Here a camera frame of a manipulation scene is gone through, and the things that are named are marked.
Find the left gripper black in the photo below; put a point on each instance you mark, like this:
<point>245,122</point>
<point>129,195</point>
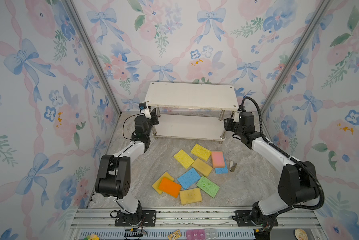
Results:
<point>154,117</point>

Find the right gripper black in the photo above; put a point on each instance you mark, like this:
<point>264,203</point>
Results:
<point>228,124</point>

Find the white two-tier shelf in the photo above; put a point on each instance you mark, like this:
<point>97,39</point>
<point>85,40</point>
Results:
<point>191,111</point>

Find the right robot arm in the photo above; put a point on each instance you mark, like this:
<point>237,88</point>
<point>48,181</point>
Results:
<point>298,186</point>

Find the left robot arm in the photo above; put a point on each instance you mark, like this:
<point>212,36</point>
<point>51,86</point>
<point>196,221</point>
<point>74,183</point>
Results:
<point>114,175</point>

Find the blue sponge under pink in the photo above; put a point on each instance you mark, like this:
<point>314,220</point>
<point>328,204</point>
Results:
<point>223,170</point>

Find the yellow sponge upper right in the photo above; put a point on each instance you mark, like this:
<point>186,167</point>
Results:
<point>201,152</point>

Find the yellow sponge upper left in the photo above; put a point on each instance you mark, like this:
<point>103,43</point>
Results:
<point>184,159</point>

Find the dark yellow sponge centre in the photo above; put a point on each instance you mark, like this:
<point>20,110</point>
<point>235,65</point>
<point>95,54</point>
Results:
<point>202,167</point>

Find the yellow sponge under orange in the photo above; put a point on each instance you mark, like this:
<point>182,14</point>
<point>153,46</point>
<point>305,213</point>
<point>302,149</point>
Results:
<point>158,182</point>

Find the blue sponge centre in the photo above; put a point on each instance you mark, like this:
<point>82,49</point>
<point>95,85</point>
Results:
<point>189,178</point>

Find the green sponge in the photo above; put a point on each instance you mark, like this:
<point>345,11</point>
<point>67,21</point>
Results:
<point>208,186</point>

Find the yellow sponge bottom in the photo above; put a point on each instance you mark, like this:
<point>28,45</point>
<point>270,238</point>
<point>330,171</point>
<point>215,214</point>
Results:
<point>190,196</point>

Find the clear plastic box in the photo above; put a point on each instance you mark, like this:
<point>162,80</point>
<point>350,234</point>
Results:
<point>211,234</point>

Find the yellow patterned card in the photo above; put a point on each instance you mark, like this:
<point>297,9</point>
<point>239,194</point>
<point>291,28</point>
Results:
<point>175,235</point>

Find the pink plastic box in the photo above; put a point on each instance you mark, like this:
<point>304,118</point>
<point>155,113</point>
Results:
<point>198,234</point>

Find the round patterned disc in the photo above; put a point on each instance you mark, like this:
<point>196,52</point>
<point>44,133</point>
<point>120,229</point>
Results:
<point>300,234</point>

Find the yellow green toy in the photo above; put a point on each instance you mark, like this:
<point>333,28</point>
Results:
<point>92,237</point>

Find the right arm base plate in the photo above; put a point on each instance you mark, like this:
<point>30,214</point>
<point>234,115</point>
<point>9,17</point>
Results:
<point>248,219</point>

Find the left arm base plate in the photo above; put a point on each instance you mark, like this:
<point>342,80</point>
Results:
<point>145,218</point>

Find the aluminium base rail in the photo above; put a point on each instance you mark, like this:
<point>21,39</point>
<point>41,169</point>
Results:
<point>99,222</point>

